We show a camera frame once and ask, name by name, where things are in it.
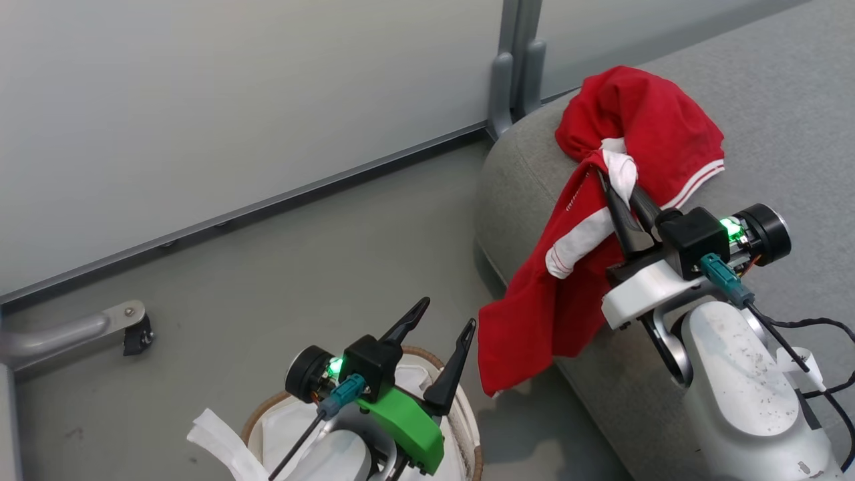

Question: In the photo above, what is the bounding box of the grey metal partition foot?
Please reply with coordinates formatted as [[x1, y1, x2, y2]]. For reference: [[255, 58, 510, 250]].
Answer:
[[0, 300, 148, 372]]

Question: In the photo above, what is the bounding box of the white cable label tag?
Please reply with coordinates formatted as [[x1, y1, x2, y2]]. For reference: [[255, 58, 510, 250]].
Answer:
[[777, 347, 827, 393]]

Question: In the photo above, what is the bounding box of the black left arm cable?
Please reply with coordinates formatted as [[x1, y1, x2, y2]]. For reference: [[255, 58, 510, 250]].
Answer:
[[267, 373, 367, 481]]

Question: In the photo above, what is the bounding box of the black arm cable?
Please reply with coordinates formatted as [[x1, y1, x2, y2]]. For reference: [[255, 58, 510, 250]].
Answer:
[[267, 373, 367, 481], [699, 253, 855, 472]]

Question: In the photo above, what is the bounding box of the wicker laundry basket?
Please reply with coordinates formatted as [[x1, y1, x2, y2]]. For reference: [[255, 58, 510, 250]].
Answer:
[[240, 344, 485, 481]]

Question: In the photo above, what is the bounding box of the grey fabric sofa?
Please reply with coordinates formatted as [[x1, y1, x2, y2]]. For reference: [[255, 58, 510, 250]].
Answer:
[[474, 0, 855, 481]]

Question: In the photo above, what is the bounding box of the grey partition base rail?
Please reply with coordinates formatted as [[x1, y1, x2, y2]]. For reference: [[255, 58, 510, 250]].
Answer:
[[0, 120, 496, 305]]

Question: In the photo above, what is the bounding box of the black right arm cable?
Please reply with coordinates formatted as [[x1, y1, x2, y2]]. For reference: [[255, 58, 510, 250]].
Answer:
[[699, 253, 855, 472]]

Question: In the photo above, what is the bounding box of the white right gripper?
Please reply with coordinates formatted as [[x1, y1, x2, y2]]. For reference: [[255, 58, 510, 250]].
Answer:
[[596, 170, 793, 331]]

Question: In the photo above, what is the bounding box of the grey curved corner foot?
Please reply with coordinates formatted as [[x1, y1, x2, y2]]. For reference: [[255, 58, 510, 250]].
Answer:
[[521, 39, 548, 118], [487, 52, 516, 142]]

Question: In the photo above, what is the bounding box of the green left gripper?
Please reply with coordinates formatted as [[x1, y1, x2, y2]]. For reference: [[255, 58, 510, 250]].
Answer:
[[285, 297, 477, 476]]

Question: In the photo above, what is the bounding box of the black caster wheel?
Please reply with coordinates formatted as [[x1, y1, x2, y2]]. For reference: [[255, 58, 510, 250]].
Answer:
[[123, 314, 155, 357]]

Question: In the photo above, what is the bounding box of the red shirt with white trim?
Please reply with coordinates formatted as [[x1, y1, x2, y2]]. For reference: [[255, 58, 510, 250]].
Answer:
[[478, 65, 726, 398]]

